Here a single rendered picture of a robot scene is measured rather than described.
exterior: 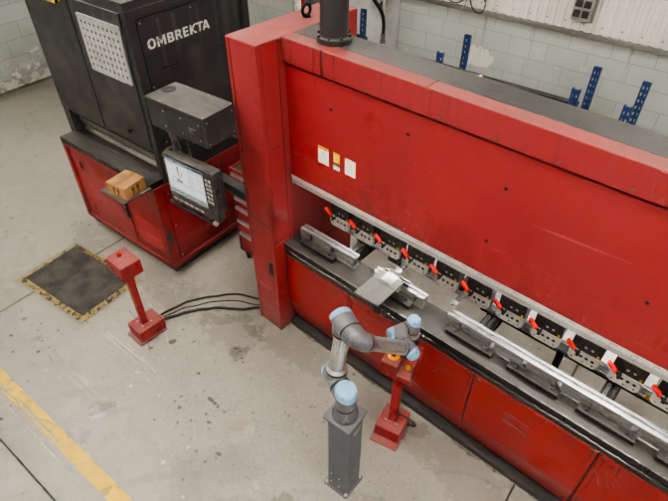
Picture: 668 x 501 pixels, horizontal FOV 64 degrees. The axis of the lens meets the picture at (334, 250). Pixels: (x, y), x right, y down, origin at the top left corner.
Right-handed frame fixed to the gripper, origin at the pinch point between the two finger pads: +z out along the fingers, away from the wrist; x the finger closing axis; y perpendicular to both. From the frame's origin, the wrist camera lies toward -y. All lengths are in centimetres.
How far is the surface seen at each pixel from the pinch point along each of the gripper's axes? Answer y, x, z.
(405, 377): -5.0, -0.6, 13.0
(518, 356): 22, -55, -11
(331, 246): 54, 80, -8
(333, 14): 74, 83, -156
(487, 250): 33, -24, -70
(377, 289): 28.1, 33.7, -13.8
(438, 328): 26.7, -8.2, -1.3
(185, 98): 37, 164, -108
